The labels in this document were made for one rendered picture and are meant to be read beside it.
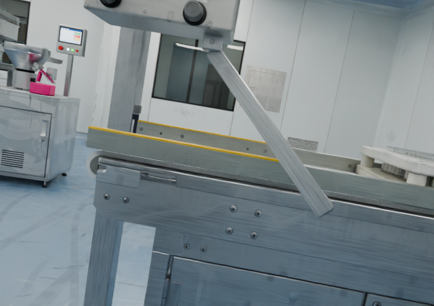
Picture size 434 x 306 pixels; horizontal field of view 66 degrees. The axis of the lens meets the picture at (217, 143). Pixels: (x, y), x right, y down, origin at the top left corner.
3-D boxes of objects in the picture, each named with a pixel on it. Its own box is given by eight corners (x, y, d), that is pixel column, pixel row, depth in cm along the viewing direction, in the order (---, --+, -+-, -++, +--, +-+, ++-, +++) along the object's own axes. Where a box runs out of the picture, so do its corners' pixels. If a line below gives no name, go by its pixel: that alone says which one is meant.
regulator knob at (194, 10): (178, 19, 45) (183, -14, 45) (181, 24, 48) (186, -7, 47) (203, 23, 45) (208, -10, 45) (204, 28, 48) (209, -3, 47)
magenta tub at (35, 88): (28, 92, 267) (29, 81, 266) (35, 93, 279) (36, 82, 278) (49, 95, 269) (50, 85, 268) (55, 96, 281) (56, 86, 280)
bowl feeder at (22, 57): (-10, 85, 277) (-5, 39, 272) (13, 86, 312) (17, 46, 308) (51, 95, 281) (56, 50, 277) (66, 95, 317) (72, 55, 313)
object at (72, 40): (49, 93, 302) (57, 22, 295) (53, 93, 312) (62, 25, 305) (75, 98, 304) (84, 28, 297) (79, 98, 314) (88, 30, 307)
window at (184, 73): (151, 97, 550) (161, 25, 537) (151, 97, 552) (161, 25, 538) (233, 112, 564) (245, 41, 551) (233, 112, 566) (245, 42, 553)
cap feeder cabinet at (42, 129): (-34, 178, 269) (-25, 84, 261) (5, 164, 325) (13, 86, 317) (48, 190, 276) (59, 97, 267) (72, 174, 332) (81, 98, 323)
